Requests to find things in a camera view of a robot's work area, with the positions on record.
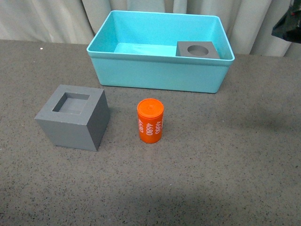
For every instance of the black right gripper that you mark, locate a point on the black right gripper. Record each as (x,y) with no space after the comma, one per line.
(288,27)

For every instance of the gray block round hole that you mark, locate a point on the gray block round hole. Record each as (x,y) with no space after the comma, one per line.
(198,49)

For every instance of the orange cylinder 4680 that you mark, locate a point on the orange cylinder 4680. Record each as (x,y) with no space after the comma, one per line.
(150,113)

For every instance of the gray block square hole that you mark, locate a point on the gray block square hole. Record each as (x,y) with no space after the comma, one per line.
(75,117)

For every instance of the blue plastic box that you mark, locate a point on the blue plastic box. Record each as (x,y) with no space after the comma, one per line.
(138,49)

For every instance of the white curtain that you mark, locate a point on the white curtain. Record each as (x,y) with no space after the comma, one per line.
(248,23)

